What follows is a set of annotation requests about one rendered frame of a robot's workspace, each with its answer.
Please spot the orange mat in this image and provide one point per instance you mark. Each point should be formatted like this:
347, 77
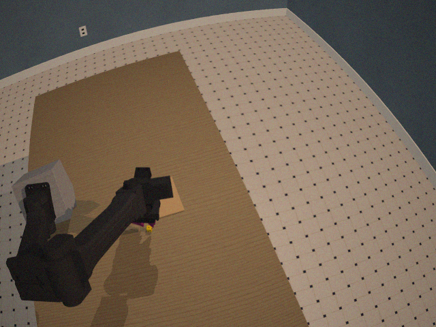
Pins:
171, 205

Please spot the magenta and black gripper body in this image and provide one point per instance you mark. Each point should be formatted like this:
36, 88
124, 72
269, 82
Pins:
151, 213

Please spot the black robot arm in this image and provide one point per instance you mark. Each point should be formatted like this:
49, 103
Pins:
64, 266

